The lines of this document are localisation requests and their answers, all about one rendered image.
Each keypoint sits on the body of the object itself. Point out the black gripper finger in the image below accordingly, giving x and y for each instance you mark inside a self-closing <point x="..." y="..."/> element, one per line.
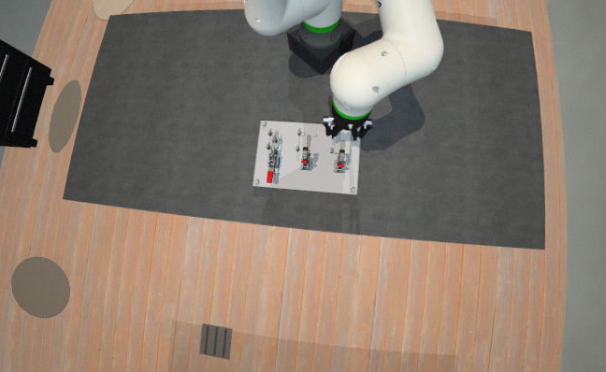
<point x="334" y="132"/>
<point x="364" y="128"/>

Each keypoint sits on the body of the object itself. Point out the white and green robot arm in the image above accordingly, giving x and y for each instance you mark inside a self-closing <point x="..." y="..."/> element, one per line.
<point x="411" y="47"/>

